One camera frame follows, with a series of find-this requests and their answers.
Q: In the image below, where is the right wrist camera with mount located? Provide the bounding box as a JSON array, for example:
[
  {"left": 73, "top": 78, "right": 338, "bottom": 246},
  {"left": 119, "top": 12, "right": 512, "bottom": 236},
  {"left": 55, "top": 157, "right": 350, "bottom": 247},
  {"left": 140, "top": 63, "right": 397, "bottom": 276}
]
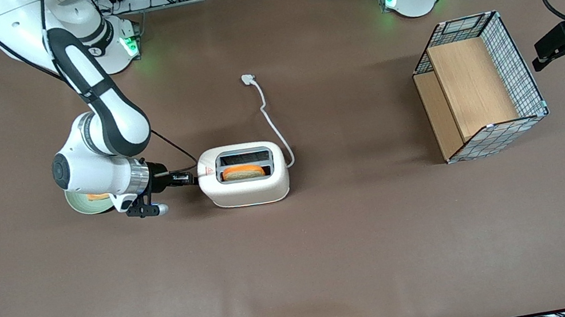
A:
[{"left": 122, "top": 187, "right": 171, "bottom": 223}]

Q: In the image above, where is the pale green plate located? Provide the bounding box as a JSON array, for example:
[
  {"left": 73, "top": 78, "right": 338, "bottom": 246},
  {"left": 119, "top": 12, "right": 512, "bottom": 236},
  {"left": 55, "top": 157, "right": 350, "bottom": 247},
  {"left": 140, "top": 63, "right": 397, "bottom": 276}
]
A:
[{"left": 64, "top": 182, "right": 118, "bottom": 220}]

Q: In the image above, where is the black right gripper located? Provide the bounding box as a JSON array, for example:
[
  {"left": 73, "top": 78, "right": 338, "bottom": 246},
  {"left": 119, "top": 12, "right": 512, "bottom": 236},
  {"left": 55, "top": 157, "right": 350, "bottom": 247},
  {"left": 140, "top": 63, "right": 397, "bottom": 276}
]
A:
[{"left": 145, "top": 153, "right": 200, "bottom": 196}]

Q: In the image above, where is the bread slice with orange crust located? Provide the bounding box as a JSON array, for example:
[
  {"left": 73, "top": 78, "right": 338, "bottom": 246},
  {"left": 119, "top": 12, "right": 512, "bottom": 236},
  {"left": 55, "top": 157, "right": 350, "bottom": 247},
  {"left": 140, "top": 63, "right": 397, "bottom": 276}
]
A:
[{"left": 221, "top": 161, "right": 267, "bottom": 184}]

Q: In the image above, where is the wire basket with wooden shelf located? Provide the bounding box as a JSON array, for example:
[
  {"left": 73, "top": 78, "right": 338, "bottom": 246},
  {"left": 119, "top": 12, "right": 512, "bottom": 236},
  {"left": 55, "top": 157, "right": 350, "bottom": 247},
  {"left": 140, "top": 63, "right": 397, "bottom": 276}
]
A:
[{"left": 404, "top": 4, "right": 556, "bottom": 168}]

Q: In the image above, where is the white toaster power cord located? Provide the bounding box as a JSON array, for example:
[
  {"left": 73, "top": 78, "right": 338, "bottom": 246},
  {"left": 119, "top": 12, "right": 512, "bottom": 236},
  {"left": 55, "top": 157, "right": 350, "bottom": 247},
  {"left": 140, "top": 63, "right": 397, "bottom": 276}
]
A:
[{"left": 241, "top": 69, "right": 297, "bottom": 174}]

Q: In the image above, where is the brown table cloth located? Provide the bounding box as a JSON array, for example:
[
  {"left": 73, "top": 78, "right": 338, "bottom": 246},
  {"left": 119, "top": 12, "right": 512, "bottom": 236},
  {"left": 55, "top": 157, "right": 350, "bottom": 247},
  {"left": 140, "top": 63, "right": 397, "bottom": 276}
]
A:
[{"left": 0, "top": 0, "right": 565, "bottom": 317}]

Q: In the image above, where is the white toaster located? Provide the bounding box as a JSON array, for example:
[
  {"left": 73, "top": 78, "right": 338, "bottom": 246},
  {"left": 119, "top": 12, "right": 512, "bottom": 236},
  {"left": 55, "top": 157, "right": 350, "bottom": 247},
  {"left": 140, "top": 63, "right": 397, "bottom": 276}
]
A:
[{"left": 193, "top": 136, "right": 294, "bottom": 215}]

